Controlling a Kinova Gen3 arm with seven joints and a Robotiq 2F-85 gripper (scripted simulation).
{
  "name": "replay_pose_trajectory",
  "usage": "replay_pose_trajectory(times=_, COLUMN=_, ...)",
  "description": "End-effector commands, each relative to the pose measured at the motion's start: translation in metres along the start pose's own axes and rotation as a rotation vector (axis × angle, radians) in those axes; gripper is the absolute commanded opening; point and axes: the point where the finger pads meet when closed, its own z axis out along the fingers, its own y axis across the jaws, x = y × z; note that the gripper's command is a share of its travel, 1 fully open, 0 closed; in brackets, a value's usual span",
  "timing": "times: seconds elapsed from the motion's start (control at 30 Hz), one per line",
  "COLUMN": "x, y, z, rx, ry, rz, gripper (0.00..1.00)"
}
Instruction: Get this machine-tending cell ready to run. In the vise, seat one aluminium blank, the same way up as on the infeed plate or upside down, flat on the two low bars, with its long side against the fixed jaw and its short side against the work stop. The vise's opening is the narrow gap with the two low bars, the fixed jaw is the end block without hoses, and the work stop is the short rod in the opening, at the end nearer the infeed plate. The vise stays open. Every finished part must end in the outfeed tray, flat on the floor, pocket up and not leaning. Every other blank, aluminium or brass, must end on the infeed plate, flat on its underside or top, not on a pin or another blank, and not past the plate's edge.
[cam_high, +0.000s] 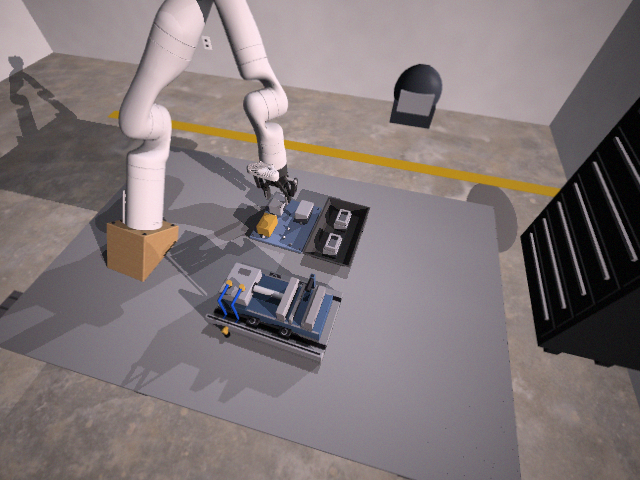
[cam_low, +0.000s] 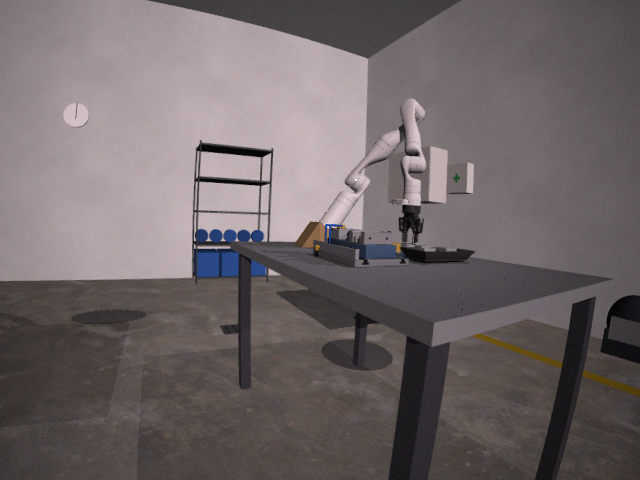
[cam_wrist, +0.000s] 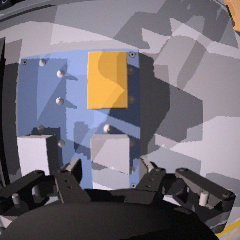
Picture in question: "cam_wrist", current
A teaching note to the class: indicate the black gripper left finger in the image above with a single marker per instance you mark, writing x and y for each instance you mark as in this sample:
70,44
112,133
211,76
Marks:
16,197

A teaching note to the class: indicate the silver metal block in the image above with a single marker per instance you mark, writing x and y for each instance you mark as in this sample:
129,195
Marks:
110,161

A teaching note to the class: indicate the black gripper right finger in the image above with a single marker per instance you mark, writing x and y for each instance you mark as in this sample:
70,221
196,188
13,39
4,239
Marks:
211,202

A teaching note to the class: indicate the silver-grey rectangular block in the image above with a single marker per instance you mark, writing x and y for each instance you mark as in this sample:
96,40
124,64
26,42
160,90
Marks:
38,152

